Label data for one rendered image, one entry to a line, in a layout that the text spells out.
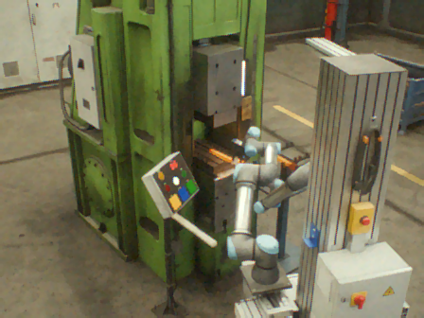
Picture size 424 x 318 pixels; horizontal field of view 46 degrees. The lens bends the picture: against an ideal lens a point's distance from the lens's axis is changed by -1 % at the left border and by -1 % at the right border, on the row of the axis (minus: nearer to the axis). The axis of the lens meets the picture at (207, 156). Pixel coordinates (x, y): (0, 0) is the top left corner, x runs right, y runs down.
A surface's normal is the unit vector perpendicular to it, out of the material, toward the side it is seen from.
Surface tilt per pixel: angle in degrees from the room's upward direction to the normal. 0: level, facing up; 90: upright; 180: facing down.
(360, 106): 90
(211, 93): 90
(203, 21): 90
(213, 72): 90
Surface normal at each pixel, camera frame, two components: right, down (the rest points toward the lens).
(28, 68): 0.52, 0.39
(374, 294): 0.25, 0.43
